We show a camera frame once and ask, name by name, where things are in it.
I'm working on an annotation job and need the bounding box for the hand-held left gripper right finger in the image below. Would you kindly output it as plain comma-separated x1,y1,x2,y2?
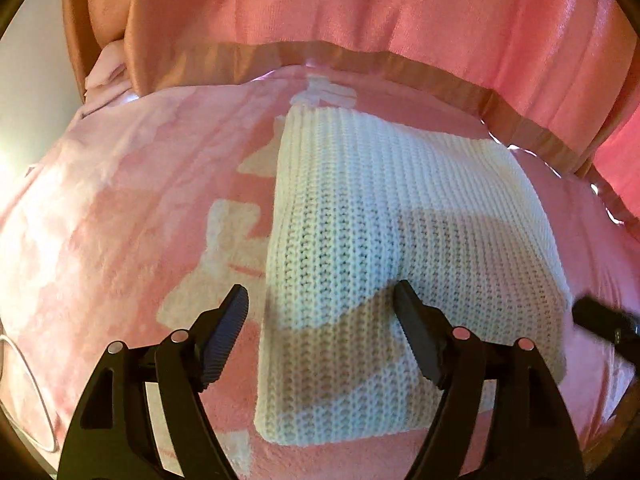
392,280,586,480

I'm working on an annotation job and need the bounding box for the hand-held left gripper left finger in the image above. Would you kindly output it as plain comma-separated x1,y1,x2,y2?
57,284,250,480

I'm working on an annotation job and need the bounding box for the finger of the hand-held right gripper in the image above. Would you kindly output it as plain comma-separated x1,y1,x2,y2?
571,297,640,347

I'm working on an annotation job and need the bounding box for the white knit sweater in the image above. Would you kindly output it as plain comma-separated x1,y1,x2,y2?
254,105,574,448

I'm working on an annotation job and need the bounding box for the pink printed blanket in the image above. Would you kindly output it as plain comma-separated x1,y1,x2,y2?
0,67,640,480

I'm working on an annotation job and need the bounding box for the light pink cloth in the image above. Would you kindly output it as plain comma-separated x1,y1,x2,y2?
84,42,138,107

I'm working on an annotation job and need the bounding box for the pink satin-trimmed blanket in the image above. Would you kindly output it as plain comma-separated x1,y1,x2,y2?
65,0,640,201

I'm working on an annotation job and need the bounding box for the white cable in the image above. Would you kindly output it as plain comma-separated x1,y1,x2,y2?
0,335,59,455

